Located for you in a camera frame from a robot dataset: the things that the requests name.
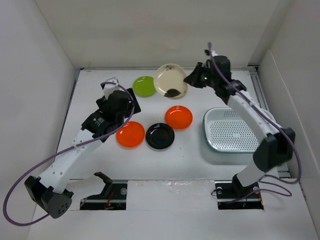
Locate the orange plate right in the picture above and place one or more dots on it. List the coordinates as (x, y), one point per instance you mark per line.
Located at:
(178, 117)

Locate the orange plate left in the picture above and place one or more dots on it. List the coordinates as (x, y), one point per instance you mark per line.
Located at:
(131, 135)

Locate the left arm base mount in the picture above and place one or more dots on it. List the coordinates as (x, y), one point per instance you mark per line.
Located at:
(112, 197)

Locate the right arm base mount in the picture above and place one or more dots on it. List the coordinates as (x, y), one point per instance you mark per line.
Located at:
(229, 198)

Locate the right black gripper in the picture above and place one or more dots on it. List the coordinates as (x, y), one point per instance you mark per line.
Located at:
(194, 78)

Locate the green plate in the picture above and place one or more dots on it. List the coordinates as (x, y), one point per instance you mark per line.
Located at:
(144, 86)

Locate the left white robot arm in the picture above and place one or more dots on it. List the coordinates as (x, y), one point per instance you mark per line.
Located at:
(49, 189)

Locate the orange plate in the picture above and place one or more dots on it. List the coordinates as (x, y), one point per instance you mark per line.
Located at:
(131, 135)
(178, 117)

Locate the beige plate with black blot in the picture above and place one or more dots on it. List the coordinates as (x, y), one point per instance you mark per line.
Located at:
(169, 81)

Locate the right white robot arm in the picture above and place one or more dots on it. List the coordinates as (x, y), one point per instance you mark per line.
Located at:
(276, 144)

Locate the white perforated plastic bin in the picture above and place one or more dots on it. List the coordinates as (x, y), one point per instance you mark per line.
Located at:
(226, 132)

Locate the black plate centre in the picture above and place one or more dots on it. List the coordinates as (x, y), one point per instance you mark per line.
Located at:
(160, 136)

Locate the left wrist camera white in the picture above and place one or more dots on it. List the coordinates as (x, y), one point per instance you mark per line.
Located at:
(109, 86)

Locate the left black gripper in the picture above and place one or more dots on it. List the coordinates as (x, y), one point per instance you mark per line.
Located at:
(102, 102)

